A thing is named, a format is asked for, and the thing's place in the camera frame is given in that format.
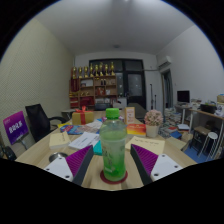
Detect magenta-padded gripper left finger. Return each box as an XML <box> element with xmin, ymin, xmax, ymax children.
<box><xmin>43</xmin><ymin>144</ymin><xmax>95</xmax><ymax>187</ymax></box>

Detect teal book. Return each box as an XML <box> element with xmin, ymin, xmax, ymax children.
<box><xmin>92</xmin><ymin>139</ymin><xmax>104</xmax><ymax>156</ymax></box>

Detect wooden shelf unit with trophies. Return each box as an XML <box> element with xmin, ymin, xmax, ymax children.
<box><xmin>68</xmin><ymin>61</ymin><xmax>119</xmax><ymax>110</ymax></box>

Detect pile of books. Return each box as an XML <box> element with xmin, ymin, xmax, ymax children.
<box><xmin>162</xmin><ymin>107</ymin><xmax>184</xmax><ymax>138</ymax></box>

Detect small yellow notebook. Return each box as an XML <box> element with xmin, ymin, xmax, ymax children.
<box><xmin>48</xmin><ymin>131</ymin><xmax>72</xmax><ymax>150</ymax></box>

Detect green drink bottle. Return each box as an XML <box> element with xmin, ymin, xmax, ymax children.
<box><xmin>99</xmin><ymin>107</ymin><xmax>128</xmax><ymax>183</ymax></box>

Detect blue colourful magazine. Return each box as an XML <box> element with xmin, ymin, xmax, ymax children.
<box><xmin>59</xmin><ymin>123</ymin><xmax>98</xmax><ymax>136</ymax></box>

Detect black box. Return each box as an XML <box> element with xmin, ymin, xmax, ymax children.
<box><xmin>199</xmin><ymin>103</ymin><xmax>218</xmax><ymax>115</ymax></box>

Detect black office chair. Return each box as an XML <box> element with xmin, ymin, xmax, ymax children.
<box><xmin>25</xmin><ymin>103</ymin><xmax>68</xmax><ymax>144</ymax></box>

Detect yellow gift box red ribbon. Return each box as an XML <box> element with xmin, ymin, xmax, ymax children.
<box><xmin>71</xmin><ymin>106</ymin><xmax>95</xmax><ymax>126</ymax></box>

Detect white air conditioner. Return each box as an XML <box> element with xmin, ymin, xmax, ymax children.
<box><xmin>156</xmin><ymin>54</ymin><xmax>173</xmax><ymax>69</ymax></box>

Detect black computer monitor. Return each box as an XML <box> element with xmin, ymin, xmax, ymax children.
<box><xmin>176</xmin><ymin>89</ymin><xmax>191</xmax><ymax>104</ymax></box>

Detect small orange carton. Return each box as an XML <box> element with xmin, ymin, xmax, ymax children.
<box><xmin>124</xmin><ymin>106</ymin><xmax>136</xmax><ymax>126</ymax></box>

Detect large yellow notebook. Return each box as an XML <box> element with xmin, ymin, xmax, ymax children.
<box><xmin>125</xmin><ymin>135</ymin><xmax>166</xmax><ymax>156</ymax></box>

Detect brown wooden stool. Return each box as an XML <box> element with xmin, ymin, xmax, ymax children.
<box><xmin>192</xmin><ymin>125</ymin><xmax>212</xmax><ymax>148</ymax></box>

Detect small steel cup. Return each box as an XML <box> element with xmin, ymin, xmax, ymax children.
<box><xmin>48</xmin><ymin>152</ymin><xmax>69</xmax><ymax>163</ymax></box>

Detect purple sign board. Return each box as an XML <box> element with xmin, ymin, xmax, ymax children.
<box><xmin>2</xmin><ymin>110</ymin><xmax>30</xmax><ymax>146</ymax></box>

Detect wooden side desk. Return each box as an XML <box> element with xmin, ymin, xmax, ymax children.
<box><xmin>174</xmin><ymin>103</ymin><xmax>224</xmax><ymax>158</ymax></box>

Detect white printed booklet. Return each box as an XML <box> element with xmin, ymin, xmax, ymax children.
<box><xmin>68</xmin><ymin>131</ymin><xmax>101</xmax><ymax>151</ymax></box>

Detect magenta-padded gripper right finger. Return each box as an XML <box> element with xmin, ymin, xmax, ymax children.
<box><xmin>129</xmin><ymin>143</ymin><xmax>184</xmax><ymax>186</ymax></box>

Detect dark glass door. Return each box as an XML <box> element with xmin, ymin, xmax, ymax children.
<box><xmin>88</xmin><ymin>58</ymin><xmax>147</xmax><ymax>109</ymax></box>

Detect black mesh chair back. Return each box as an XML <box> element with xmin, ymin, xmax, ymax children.
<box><xmin>0</xmin><ymin>144</ymin><xmax>18</xmax><ymax>162</ymax></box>

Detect flat round red coaster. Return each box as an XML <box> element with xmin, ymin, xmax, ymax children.
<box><xmin>99</xmin><ymin>169</ymin><xmax>129</xmax><ymax>185</ymax></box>

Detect red and yellow booklet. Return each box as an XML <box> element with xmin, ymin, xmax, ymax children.
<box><xmin>126</xmin><ymin>123</ymin><xmax>147</xmax><ymax>137</ymax></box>

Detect white round stool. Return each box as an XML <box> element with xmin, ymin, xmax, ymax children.
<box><xmin>201</xmin><ymin>131</ymin><xmax>219</xmax><ymax>158</ymax></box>

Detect potted pink flower plant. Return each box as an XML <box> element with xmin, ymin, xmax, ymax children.
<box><xmin>143</xmin><ymin>109</ymin><xmax>164</xmax><ymax>139</ymax></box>

